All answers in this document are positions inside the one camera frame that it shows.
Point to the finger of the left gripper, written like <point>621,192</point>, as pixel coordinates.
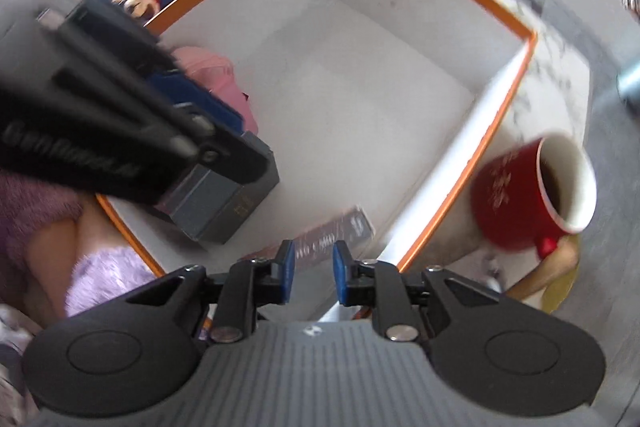
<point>180,89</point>

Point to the orange white storage box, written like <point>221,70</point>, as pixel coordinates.
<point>384,105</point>

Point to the pink fabric pouch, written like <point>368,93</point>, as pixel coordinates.
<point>215,73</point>

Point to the red white mug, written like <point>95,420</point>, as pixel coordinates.
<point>536,194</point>

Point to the dark grey box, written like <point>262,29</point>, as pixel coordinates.
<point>205,206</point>

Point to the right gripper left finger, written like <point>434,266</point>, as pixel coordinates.
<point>249,285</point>

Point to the dark brown book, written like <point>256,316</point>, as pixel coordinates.
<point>316,244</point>

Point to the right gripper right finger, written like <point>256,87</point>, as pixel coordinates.
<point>379,287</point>

